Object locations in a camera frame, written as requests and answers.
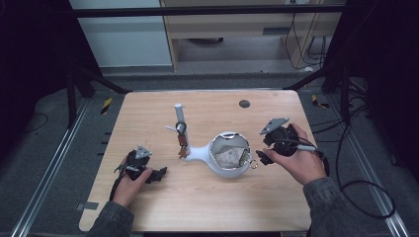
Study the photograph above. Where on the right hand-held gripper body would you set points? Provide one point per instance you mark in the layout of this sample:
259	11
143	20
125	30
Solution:
280	138

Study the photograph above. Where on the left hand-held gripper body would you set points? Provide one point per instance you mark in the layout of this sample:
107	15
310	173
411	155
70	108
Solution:
138	161

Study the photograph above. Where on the white bowl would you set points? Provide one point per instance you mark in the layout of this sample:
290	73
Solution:
227	173

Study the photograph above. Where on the white key stand with post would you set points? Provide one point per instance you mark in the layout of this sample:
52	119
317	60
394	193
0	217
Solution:
197	153

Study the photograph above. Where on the person's left hand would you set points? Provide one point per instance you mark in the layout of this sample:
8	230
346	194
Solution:
130	189

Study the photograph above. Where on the person's right hand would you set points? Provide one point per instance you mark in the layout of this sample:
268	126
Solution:
303	164

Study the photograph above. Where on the grey cloth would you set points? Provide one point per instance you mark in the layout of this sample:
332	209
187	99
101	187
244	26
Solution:
229	154

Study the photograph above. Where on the round grey table grommet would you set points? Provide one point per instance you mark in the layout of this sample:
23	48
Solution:
244	103

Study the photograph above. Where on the yellow black striped tape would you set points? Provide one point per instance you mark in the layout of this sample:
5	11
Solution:
318	102
106	105

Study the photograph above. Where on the grey tape strip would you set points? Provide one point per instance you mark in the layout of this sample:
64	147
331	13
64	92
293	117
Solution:
87	206

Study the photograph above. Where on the white cabinet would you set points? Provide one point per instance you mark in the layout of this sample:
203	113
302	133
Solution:
122	39

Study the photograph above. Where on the black frame strut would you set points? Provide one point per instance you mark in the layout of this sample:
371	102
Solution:
99	80
316	75

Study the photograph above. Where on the aluminium floor rail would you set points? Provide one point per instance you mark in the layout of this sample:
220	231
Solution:
369	164
49	164

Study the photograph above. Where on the black horizontal frame bar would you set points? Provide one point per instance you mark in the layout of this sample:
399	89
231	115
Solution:
197	11

